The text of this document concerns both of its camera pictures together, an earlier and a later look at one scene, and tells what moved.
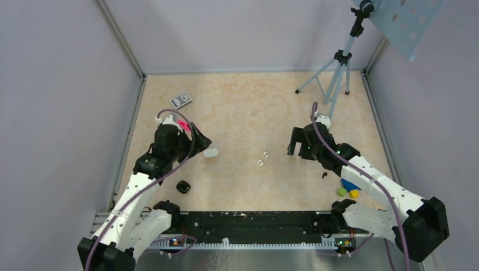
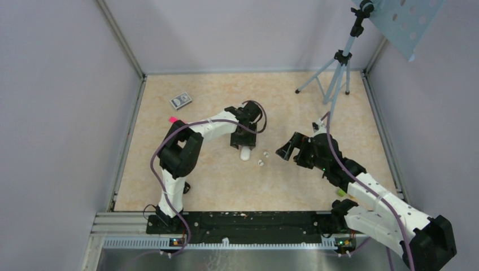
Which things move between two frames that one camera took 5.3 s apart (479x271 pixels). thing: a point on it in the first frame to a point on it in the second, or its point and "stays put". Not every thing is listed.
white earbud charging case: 210,153 to 245,153
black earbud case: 183,186 stays put
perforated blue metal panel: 409,22 stays put
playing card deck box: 181,100 stays put
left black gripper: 205,141 to 250,141
